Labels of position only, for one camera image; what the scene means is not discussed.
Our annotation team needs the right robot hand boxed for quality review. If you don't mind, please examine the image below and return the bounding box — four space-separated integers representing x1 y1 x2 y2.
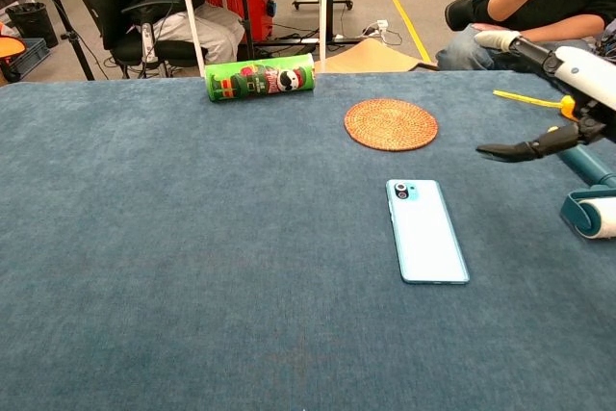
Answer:
474 29 616 165

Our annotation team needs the smartphone with light blue back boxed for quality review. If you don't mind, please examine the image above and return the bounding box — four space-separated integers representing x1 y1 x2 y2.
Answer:
385 178 471 286

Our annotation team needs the yellow tape measure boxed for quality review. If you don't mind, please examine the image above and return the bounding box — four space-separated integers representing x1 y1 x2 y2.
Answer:
493 89 578 120

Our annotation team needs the teal lint roller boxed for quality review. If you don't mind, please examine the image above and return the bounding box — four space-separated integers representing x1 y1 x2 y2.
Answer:
547 125 616 241

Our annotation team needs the black chair with armrest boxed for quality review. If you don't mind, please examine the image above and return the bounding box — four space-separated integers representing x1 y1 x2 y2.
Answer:
444 0 475 33

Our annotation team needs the round woven rattan coaster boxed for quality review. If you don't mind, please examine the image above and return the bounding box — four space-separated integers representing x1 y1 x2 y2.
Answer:
343 97 440 153

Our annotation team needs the brown cardboard sheet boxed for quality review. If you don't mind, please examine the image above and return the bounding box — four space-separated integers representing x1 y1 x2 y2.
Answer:
314 39 440 73

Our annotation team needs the black rolling stand base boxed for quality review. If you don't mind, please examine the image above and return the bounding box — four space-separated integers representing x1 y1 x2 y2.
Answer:
292 0 355 12

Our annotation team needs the green Pringles can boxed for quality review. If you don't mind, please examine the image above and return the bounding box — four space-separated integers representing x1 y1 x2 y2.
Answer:
204 52 317 103

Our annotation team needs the red box under desk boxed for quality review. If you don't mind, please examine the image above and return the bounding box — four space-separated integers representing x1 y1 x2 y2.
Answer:
205 0 274 44

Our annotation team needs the black vertical stand pole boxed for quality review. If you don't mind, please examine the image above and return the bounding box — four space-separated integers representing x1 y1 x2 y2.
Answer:
234 0 257 61

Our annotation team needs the blue velvet tablecloth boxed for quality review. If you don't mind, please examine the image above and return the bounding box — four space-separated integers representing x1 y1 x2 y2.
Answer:
0 66 616 411

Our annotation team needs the black office chair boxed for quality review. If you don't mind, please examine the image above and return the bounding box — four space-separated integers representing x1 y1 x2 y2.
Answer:
93 0 209 80

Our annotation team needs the black tripod stand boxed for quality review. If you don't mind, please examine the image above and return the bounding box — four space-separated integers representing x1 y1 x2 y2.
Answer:
28 0 97 82

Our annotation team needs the blue plastic crate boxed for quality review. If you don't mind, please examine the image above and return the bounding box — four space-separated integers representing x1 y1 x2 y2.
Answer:
9 38 52 80

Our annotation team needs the black trash bin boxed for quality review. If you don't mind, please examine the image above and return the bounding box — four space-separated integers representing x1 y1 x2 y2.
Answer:
5 1 60 49

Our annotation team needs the orange round object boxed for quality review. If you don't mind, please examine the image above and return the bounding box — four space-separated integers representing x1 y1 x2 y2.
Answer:
0 35 28 66

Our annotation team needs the white power strip with cable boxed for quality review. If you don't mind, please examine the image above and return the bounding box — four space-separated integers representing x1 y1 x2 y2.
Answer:
140 21 160 64

